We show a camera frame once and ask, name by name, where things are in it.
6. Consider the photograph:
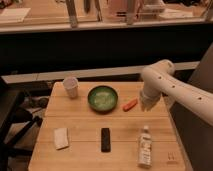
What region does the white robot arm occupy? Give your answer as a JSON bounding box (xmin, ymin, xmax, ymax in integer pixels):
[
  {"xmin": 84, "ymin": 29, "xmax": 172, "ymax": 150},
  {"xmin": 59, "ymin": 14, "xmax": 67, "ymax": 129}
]
[{"xmin": 140, "ymin": 59, "xmax": 213, "ymax": 126}]

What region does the white paper cup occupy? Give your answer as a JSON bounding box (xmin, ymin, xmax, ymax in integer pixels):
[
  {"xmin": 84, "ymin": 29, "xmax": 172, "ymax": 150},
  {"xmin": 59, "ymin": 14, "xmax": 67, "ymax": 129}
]
[{"xmin": 63, "ymin": 77, "xmax": 78, "ymax": 99}]

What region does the clear plastic bottle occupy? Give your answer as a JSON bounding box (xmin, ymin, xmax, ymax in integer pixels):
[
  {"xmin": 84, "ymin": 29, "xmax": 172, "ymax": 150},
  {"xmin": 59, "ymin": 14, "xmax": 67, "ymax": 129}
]
[{"xmin": 138, "ymin": 125, "xmax": 152, "ymax": 168}]

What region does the green bowl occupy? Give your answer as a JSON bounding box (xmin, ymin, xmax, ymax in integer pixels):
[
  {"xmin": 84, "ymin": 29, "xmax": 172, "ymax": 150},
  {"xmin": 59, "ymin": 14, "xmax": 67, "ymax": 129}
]
[{"xmin": 87, "ymin": 85, "xmax": 118, "ymax": 112}]

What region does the black rectangular bar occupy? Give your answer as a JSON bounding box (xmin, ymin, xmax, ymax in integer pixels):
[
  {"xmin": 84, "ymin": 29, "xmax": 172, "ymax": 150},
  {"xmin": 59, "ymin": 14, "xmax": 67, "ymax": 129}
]
[{"xmin": 101, "ymin": 128, "xmax": 111, "ymax": 152}]

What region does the black chair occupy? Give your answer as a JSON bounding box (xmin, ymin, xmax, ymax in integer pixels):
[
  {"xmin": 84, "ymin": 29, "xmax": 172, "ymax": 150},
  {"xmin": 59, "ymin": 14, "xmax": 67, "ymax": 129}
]
[{"xmin": 0, "ymin": 76, "xmax": 43, "ymax": 171}]

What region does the orange carrot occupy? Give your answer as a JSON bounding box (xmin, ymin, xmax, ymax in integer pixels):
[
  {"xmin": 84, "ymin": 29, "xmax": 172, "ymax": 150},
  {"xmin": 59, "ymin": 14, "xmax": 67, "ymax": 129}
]
[{"xmin": 123, "ymin": 98, "xmax": 138, "ymax": 112}]

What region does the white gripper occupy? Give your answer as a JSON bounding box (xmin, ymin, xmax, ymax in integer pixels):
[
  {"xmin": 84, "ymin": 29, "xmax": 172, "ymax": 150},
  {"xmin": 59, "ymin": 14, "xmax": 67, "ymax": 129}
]
[{"xmin": 139, "ymin": 91, "xmax": 160, "ymax": 111}]

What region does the wooden table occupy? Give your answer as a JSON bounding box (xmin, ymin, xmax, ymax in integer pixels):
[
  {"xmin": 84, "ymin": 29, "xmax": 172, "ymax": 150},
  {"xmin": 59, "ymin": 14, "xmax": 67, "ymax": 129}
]
[{"xmin": 28, "ymin": 82, "xmax": 186, "ymax": 171}]

